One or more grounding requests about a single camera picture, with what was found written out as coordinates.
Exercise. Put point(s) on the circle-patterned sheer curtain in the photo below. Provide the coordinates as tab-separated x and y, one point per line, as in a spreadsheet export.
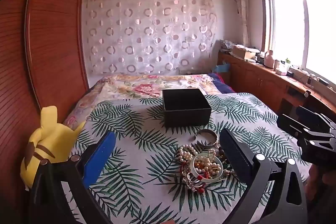
147	35

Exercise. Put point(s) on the silver cuff bangle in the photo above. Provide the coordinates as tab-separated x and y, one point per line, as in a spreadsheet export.
210	145

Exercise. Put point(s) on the white power strip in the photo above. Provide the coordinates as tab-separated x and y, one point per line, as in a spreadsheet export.
307	75

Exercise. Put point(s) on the long wooden cabinet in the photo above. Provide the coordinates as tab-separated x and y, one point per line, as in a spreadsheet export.
262	79

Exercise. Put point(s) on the cardboard box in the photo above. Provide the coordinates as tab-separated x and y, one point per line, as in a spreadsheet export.
245	53

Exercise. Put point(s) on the blue plastic bag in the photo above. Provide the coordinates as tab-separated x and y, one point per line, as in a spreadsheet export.
221	67

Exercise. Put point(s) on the pale window curtain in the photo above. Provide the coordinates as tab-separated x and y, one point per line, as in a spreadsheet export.
241	3

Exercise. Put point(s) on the navy blanket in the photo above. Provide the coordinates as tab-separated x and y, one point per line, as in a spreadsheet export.
223	85

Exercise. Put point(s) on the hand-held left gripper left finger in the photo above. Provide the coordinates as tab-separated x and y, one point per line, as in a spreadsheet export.
101	158

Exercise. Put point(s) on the white bangle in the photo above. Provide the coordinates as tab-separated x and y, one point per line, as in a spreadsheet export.
193	170

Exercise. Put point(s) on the white jug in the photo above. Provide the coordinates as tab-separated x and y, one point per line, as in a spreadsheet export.
269	60

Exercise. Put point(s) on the wooden wardrobe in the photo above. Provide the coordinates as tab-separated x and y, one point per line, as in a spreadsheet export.
52	43

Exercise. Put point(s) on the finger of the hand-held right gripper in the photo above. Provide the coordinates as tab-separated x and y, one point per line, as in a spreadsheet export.
311	115
288	125

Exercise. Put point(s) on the white container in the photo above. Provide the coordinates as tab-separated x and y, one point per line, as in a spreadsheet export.
281	70

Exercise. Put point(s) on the yellow plush toy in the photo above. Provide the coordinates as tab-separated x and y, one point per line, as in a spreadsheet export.
50	140

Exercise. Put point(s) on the floral blanket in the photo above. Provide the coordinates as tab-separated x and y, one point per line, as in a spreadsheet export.
147	87

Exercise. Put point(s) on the pile of papers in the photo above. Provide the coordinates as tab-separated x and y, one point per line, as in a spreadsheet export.
227	44

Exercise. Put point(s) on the black jewelry box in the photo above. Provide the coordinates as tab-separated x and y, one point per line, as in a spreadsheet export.
183	113

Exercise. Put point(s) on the window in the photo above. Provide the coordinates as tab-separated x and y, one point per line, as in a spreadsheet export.
288	24

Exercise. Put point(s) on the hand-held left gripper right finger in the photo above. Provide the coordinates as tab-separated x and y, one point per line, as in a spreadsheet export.
233	153

